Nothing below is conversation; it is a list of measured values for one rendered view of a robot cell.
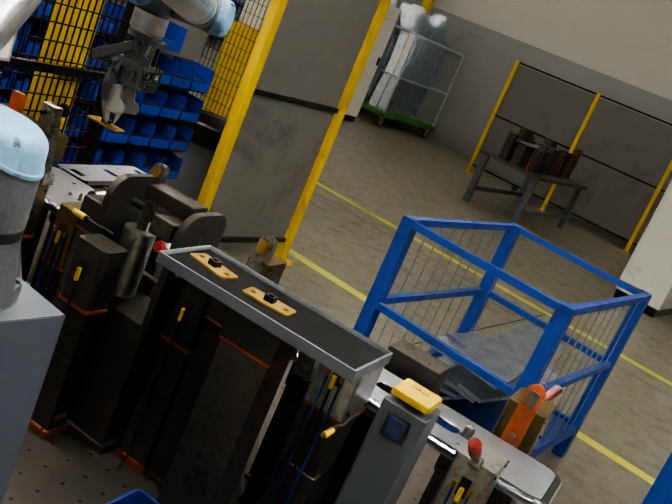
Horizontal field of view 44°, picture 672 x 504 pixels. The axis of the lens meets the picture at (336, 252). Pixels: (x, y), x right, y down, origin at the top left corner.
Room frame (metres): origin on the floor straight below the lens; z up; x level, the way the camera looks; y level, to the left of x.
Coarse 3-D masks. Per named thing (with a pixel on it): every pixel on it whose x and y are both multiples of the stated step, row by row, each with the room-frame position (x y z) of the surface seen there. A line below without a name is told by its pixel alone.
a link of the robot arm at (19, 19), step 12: (0, 0) 1.11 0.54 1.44; (12, 0) 1.12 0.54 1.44; (24, 0) 1.14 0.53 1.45; (36, 0) 1.17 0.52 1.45; (0, 12) 1.10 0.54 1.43; (12, 12) 1.12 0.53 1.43; (24, 12) 1.14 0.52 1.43; (0, 24) 1.10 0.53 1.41; (12, 24) 1.12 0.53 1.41; (0, 36) 1.10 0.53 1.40; (12, 36) 1.13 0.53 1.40; (0, 48) 1.11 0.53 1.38
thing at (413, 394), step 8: (400, 384) 1.10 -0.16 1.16; (408, 384) 1.12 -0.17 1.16; (416, 384) 1.13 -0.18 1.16; (392, 392) 1.08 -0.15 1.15; (400, 392) 1.08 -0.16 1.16; (408, 392) 1.09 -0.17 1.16; (416, 392) 1.10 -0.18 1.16; (424, 392) 1.11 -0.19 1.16; (432, 392) 1.12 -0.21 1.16; (408, 400) 1.08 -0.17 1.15; (416, 400) 1.07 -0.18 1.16; (424, 400) 1.08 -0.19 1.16; (432, 400) 1.09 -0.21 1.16; (440, 400) 1.11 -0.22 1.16; (416, 408) 1.07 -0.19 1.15; (424, 408) 1.07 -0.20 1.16; (432, 408) 1.08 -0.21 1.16
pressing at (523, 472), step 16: (64, 176) 1.89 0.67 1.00; (48, 192) 1.74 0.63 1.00; (64, 192) 1.78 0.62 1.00; (80, 192) 1.83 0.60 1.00; (48, 208) 1.67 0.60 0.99; (384, 368) 1.56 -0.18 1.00; (384, 384) 1.48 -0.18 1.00; (448, 416) 1.45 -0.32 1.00; (464, 416) 1.49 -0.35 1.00; (432, 432) 1.36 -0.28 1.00; (448, 432) 1.38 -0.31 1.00; (480, 432) 1.44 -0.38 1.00; (448, 448) 1.32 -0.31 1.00; (496, 448) 1.40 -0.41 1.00; (512, 448) 1.43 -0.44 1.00; (512, 464) 1.37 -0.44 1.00; (528, 464) 1.39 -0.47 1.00; (544, 464) 1.43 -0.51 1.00; (512, 480) 1.30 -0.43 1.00; (528, 480) 1.33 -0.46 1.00; (544, 480) 1.36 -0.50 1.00; (560, 480) 1.39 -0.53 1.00; (512, 496) 1.26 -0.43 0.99; (528, 496) 1.26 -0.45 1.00; (544, 496) 1.30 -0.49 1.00
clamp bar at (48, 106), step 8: (48, 104) 1.61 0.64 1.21; (64, 104) 1.65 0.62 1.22; (40, 112) 1.60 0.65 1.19; (48, 112) 1.60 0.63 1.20; (56, 112) 1.61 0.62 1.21; (64, 112) 1.64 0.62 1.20; (40, 120) 1.62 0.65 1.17; (48, 120) 1.61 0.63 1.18; (56, 120) 1.61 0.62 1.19; (40, 128) 1.62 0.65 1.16; (48, 128) 1.61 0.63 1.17; (56, 128) 1.62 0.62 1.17; (48, 136) 1.61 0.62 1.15; (56, 136) 1.63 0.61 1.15; (48, 152) 1.62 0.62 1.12; (48, 160) 1.63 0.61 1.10; (48, 168) 1.63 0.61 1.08
